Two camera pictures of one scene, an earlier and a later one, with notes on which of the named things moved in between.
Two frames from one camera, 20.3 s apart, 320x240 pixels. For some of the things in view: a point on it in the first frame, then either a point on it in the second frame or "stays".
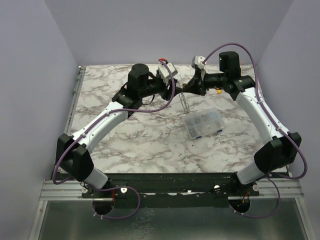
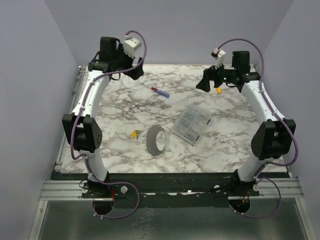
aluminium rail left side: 77,89 stays
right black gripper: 199,85 → 215,76
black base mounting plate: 175,190 stays
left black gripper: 169,94 → 135,73
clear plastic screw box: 204,123 → 190,123
